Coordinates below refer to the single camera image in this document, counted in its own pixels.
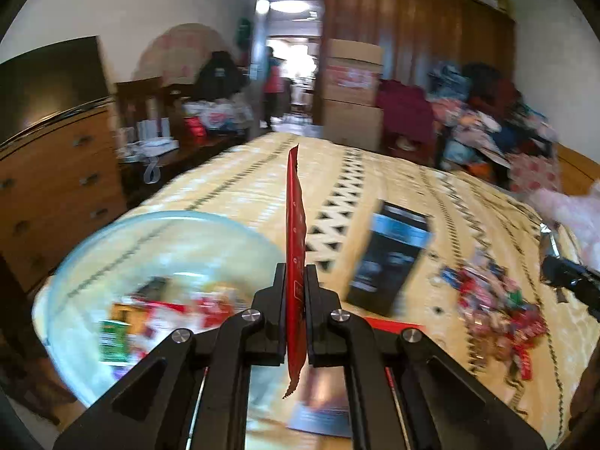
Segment wooden chair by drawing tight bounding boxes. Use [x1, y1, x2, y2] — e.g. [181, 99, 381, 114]
[116, 77, 198, 156]

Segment blue glass bowl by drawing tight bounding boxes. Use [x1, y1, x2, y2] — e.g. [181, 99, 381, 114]
[43, 211, 284, 407]

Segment pink floral quilt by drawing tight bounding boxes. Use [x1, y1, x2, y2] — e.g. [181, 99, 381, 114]
[527, 181, 600, 270]

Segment long red snack packet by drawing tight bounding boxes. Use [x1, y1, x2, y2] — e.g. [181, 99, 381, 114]
[284, 145, 307, 398]

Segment pile of clothes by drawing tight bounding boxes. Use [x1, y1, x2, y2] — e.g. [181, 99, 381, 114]
[375, 62, 561, 195]

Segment flat dark red box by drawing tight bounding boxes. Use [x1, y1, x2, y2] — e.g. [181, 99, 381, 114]
[285, 315, 425, 439]

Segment person in red jacket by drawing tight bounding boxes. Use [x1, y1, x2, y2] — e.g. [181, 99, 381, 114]
[263, 46, 284, 131]

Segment black shaver box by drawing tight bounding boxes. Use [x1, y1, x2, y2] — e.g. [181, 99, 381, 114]
[346, 201, 431, 317]

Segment wooden wardrobe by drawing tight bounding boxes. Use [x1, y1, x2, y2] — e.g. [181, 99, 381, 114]
[312, 0, 516, 124]

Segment wooden drawer chest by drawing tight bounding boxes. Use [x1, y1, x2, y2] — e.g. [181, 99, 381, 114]
[1, 107, 126, 291]

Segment yellow patterned bed cover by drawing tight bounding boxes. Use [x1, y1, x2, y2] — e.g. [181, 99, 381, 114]
[32, 131, 600, 450]

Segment stacked cardboard boxes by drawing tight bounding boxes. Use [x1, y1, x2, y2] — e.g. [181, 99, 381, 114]
[321, 39, 383, 152]

